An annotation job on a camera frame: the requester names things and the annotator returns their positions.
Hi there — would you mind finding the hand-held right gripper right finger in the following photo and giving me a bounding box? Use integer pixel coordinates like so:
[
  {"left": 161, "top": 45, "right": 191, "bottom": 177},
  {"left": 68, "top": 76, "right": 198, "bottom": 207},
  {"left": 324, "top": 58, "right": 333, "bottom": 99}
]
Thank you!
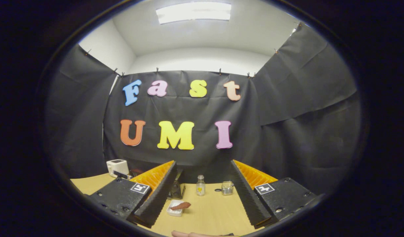
[{"left": 230, "top": 159, "right": 318, "bottom": 230}]

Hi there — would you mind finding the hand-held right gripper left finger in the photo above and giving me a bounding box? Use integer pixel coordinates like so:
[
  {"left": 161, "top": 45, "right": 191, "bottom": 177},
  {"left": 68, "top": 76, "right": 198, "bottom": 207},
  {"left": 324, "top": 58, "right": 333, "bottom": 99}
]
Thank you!
[{"left": 89, "top": 160, "right": 178, "bottom": 228}]

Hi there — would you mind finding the black electric oven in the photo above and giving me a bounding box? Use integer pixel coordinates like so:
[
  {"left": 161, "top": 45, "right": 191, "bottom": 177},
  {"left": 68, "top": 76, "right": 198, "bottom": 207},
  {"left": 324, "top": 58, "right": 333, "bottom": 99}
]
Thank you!
[{"left": 129, "top": 168, "right": 187, "bottom": 200}]

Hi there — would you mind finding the brown meat slice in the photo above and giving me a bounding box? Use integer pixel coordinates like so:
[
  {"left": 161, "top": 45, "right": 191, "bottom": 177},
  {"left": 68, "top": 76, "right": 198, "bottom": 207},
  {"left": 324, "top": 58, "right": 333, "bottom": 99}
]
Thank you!
[{"left": 170, "top": 202, "right": 192, "bottom": 211}]

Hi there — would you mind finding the small white rectangular dish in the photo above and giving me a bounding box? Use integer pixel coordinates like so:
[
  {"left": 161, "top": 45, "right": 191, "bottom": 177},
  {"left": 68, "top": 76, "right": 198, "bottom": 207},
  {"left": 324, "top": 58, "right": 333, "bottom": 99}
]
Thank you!
[{"left": 166, "top": 199, "right": 185, "bottom": 217}]

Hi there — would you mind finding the small square utensil holder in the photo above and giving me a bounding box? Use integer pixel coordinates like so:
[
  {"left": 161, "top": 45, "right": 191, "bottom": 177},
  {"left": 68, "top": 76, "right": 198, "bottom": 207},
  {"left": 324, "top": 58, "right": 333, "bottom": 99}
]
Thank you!
[{"left": 221, "top": 181, "right": 235, "bottom": 196}]

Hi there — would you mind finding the small clear glass bottle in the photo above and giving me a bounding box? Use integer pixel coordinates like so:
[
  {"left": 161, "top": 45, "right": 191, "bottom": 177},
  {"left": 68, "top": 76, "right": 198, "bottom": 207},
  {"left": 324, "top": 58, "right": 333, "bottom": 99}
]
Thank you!
[{"left": 196, "top": 175, "right": 206, "bottom": 197}]

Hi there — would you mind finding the white toaster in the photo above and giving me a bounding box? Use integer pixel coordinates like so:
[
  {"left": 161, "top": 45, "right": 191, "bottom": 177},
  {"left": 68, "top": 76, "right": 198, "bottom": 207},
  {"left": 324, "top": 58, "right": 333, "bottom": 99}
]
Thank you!
[{"left": 106, "top": 159, "right": 130, "bottom": 178}]

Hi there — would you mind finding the ceiling light panel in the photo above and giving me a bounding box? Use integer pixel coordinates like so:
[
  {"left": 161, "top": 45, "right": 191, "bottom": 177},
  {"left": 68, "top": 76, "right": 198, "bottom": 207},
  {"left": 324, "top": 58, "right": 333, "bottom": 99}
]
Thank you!
[{"left": 156, "top": 2, "right": 232, "bottom": 24}]

